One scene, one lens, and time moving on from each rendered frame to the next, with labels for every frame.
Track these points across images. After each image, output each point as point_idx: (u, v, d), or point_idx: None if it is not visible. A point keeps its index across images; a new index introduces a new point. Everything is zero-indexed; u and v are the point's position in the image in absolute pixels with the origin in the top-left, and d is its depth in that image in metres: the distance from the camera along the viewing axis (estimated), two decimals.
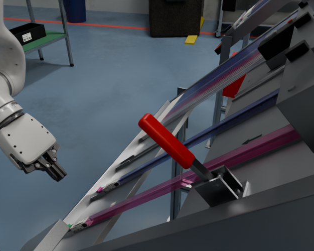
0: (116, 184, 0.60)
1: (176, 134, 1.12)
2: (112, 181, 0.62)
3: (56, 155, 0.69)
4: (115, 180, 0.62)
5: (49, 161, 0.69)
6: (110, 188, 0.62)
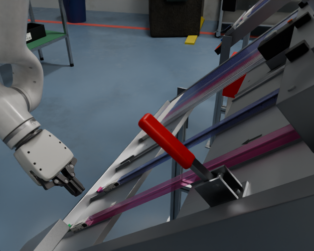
0: (116, 184, 0.60)
1: (176, 134, 1.12)
2: (112, 181, 0.62)
3: (74, 170, 0.70)
4: (115, 180, 0.62)
5: (67, 176, 0.70)
6: (110, 188, 0.62)
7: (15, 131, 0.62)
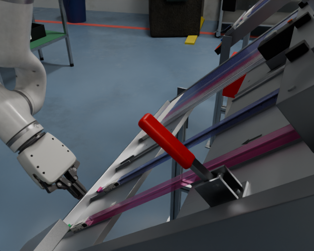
0: (116, 184, 0.60)
1: (176, 134, 1.12)
2: (112, 181, 0.62)
3: (76, 173, 0.70)
4: (115, 180, 0.62)
5: (70, 179, 0.70)
6: (110, 188, 0.62)
7: (19, 135, 0.62)
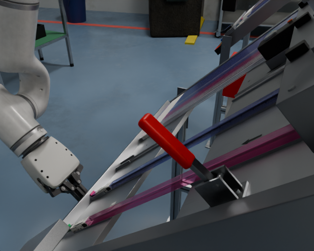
0: (107, 188, 0.62)
1: (176, 134, 1.12)
2: (104, 186, 0.64)
3: (79, 177, 0.70)
4: (107, 184, 0.64)
5: (73, 183, 0.70)
6: None
7: (23, 139, 0.63)
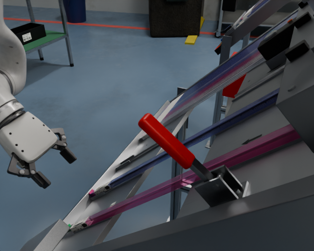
0: (106, 187, 0.62)
1: (176, 134, 1.12)
2: (103, 184, 0.64)
3: (66, 140, 0.72)
4: (106, 183, 0.64)
5: (59, 147, 0.72)
6: (101, 191, 0.64)
7: None
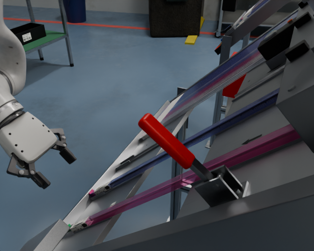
0: (106, 187, 0.62)
1: (176, 134, 1.12)
2: (103, 184, 0.64)
3: (65, 141, 0.72)
4: (106, 183, 0.64)
5: (59, 147, 0.72)
6: (101, 191, 0.64)
7: None
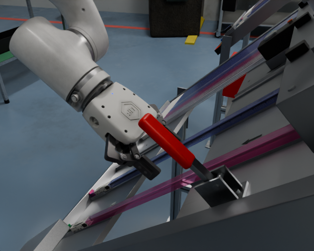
0: (106, 187, 0.62)
1: (176, 134, 1.12)
2: (103, 184, 0.64)
3: (124, 165, 0.47)
4: (106, 183, 0.64)
5: (134, 155, 0.47)
6: (101, 191, 0.64)
7: None
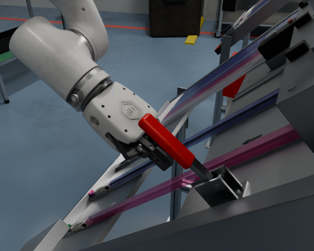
0: (106, 187, 0.62)
1: (176, 134, 1.12)
2: (103, 185, 0.64)
3: (139, 156, 0.49)
4: (106, 183, 0.64)
5: (148, 146, 0.50)
6: (101, 191, 0.64)
7: None
